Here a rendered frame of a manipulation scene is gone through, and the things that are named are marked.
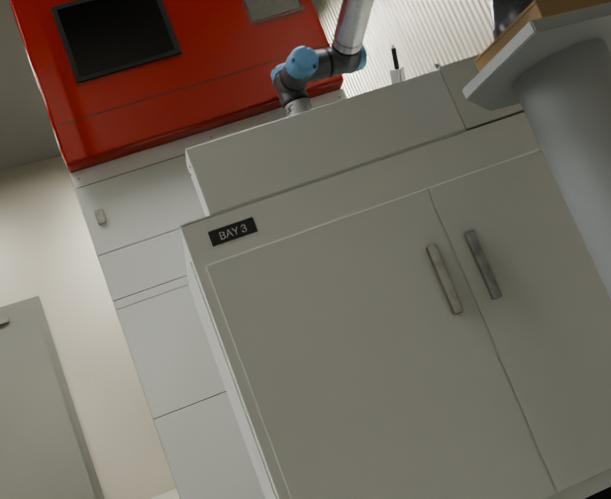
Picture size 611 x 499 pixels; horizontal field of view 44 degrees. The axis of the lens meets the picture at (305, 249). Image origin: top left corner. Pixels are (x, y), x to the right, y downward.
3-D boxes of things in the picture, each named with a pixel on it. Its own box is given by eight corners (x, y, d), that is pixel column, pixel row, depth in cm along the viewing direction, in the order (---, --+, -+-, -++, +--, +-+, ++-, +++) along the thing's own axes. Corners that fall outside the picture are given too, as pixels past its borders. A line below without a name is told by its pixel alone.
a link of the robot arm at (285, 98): (272, 62, 196) (265, 78, 204) (287, 100, 195) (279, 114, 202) (299, 56, 199) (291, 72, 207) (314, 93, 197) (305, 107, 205)
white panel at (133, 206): (116, 311, 199) (70, 175, 206) (392, 214, 215) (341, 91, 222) (115, 309, 196) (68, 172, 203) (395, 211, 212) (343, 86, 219)
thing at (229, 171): (208, 228, 151) (185, 164, 153) (452, 145, 161) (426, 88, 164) (208, 215, 142) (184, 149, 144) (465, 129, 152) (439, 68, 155)
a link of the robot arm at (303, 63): (325, 38, 190) (313, 60, 200) (285, 46, 186) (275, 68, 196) (336, 65, 188) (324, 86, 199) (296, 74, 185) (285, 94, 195)
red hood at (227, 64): (103, 235, 271) (52, 89, 281) (311, 166, 287) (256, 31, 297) (64, 166, 198) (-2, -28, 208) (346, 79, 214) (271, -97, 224)
